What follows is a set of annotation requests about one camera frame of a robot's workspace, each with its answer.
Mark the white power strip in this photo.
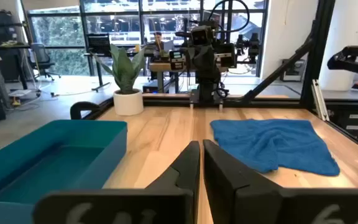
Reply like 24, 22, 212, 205
8, 89, 33, 107

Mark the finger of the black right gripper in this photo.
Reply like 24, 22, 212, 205
201, 46, 216, 74
187, 46, 202, 74

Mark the silver aluminium bar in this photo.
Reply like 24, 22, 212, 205
311, 79, 331, 122

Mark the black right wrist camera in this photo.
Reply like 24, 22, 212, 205
190, 25, 214, 47

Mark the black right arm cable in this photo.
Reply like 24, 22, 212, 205
208, 0, 250, 34

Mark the black background equipment stand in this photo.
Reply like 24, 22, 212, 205
235, 32, 260, 65

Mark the grey office chair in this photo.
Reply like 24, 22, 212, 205
29, 42, 62, 82

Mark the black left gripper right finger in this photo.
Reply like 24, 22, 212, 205
203, 139, 358, 224

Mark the wooden desk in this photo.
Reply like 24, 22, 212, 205
149, 62, 198, 94

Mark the black box with white labels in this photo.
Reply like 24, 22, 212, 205
324, 105, 358, 146

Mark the green plant in white pot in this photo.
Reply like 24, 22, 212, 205
92, 43, 146, 117

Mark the blue microfiber towel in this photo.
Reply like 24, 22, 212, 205
209, 118, 341, 177

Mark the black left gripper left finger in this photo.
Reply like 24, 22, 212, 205
32, 140, 201, 224

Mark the black standing desk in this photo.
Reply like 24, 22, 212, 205
0, 43, 32, 91

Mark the blue plastic basket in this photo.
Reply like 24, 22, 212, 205
0, 119, 129, 224

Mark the black clamp handle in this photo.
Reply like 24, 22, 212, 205
70, 101, 101, 121

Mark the person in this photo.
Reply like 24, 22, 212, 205
153, 30, 165, 52

